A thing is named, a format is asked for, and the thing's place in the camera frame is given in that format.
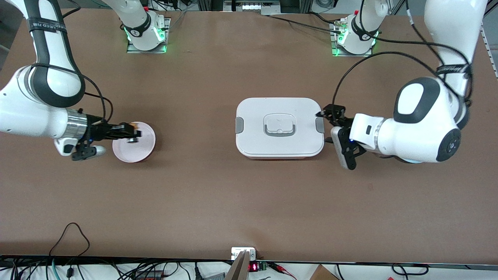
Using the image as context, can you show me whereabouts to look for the pink round plate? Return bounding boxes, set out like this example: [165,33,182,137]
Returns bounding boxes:
[112,122,156,163]

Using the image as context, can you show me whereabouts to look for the black power strip red switches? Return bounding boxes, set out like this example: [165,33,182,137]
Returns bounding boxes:
[134,270,166,280]

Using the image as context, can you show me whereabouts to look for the brown cardboard piece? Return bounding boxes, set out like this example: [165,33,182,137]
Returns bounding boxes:
[309,264,340,280]

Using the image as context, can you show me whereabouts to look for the grey aluminium bar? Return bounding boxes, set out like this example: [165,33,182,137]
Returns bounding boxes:
[225,251,251,280]

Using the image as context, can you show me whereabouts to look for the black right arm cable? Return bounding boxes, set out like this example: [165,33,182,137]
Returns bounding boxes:
[62,0,114,127]

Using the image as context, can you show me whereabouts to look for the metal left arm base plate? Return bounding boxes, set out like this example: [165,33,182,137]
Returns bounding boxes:
[331,21,373,58]

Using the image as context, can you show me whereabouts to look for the white lunch box grey handle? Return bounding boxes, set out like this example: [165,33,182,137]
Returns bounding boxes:
[235,97,325,160]

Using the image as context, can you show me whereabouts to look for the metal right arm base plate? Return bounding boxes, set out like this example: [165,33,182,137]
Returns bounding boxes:
[126,17,171,54]

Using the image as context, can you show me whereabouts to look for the thin black table cable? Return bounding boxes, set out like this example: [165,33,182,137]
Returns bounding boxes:
[268,15,343,32]

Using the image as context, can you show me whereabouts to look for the black looped thin cable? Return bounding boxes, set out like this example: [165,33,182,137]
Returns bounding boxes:
[49,222,91,257]

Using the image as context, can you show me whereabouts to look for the aluminium frame structure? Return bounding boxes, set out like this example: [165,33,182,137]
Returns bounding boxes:
[198,0,312,16]

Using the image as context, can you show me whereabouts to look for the black flat loop cable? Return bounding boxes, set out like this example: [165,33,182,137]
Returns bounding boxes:
[391,263,429,276]

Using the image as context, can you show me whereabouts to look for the small white mount block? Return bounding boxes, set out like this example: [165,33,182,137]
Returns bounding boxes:
[231,247,256,260]

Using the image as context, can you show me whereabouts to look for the red clip wires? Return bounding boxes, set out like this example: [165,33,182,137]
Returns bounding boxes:
[268,262,297,280]

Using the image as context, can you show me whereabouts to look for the aluminium rail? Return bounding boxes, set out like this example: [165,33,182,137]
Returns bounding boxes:
[482,25,498,78]

